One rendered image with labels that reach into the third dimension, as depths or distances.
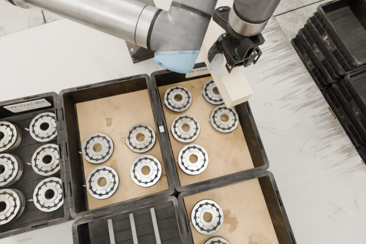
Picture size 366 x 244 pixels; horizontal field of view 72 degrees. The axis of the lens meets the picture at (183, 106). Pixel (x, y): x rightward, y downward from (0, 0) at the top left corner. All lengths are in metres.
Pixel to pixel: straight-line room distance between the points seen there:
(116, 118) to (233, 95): 0.45
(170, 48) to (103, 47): 0.80
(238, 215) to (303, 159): 0.39
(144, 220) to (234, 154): 0.37
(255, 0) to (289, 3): 2.04
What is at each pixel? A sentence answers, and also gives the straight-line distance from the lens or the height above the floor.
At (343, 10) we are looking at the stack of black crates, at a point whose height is 0.49.
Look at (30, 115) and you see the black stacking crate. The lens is 1.04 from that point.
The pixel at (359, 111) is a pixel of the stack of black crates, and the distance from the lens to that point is 1.72.
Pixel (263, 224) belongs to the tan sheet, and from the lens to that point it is 0.94.
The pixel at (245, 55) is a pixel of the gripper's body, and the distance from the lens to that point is 0.56.
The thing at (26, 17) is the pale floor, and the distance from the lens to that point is 2.42.
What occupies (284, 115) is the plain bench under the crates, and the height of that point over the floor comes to 0.70.
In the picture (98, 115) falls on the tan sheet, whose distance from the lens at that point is 0.95.
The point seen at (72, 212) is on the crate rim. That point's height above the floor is 0.93.
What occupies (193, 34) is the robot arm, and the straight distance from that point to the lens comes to 0.44.
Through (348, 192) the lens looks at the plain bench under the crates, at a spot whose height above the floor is 0.70.
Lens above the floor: 1.71
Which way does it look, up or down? 71 degrees down
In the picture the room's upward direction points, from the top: 9 degrees clockwise
